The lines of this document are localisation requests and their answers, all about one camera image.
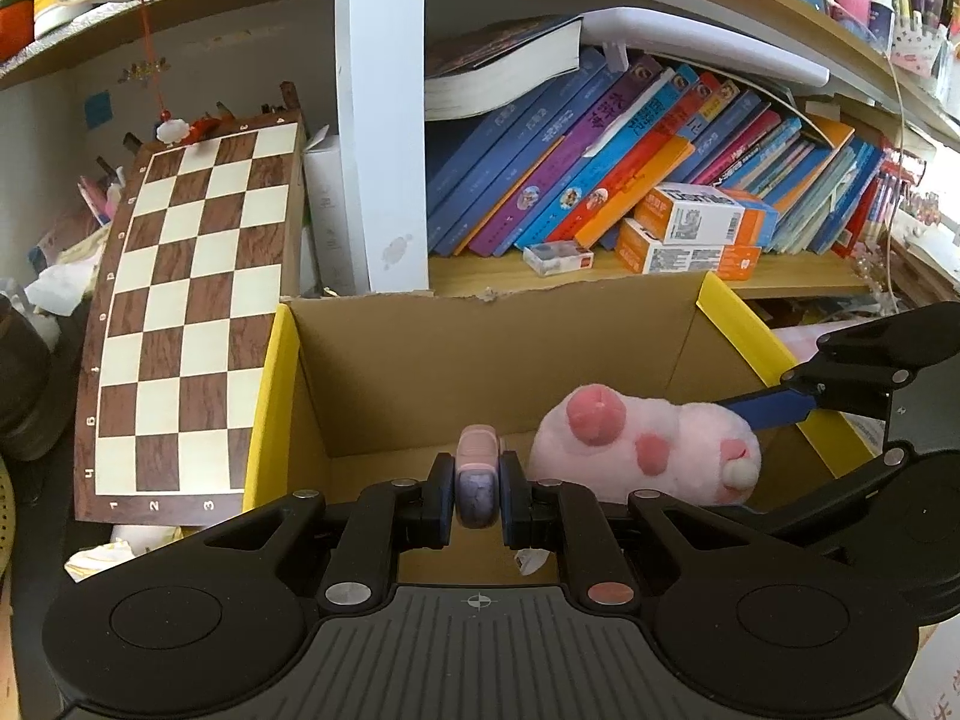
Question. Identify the crumpled white paper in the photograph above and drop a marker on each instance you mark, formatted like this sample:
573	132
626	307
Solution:
64	281
120	551

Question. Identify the pink checkered table mat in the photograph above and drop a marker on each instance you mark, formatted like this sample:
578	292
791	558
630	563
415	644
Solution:
795	337

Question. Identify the tall white carton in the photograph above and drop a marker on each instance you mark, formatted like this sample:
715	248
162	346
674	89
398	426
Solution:
330	217

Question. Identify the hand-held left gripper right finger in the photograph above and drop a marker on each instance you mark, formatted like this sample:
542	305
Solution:
516	502

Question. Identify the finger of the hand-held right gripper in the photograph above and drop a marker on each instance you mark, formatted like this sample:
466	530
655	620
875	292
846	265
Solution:
840	510
772	409

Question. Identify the thick dark paperback book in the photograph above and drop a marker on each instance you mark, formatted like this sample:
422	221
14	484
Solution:
495	67

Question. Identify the white plastic board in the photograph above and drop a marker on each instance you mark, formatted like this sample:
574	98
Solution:
712	37

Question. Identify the dark brown bag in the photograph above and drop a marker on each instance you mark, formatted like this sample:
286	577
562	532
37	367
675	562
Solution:
30	382

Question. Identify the row of colourful books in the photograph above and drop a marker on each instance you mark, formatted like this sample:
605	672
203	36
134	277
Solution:
562	157

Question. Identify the brown and cream chessboard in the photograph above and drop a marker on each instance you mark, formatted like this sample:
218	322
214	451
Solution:
187	300

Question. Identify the pink plush toy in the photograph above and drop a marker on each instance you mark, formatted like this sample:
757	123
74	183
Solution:
675	435

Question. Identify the small white card box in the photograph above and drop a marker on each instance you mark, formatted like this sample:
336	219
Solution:
559	259

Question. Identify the pink and purple toy car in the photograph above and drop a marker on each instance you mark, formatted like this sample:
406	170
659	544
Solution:
478	495

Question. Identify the cardboard box with yellow flaps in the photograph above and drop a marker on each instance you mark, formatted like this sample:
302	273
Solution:
487	360

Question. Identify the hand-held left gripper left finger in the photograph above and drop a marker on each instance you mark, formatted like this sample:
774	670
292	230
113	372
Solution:
442	510

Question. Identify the orange and white carton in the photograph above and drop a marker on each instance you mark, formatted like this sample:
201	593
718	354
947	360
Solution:
697	214
675	259

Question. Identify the stack of loose papers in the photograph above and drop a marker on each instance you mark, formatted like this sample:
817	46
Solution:
930	262

